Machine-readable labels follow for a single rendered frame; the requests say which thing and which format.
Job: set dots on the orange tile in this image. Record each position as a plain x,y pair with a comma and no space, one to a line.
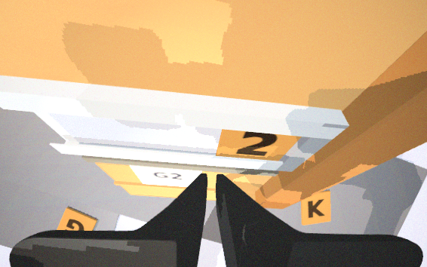
74,220
253,145
316,208

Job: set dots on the pale yellow board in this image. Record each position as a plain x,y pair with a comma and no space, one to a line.
152,83

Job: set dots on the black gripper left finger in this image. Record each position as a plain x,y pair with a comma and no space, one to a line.
170,239

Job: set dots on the white paper ticket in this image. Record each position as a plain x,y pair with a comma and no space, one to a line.
165,176

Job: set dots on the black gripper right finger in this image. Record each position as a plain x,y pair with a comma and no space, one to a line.
253,237

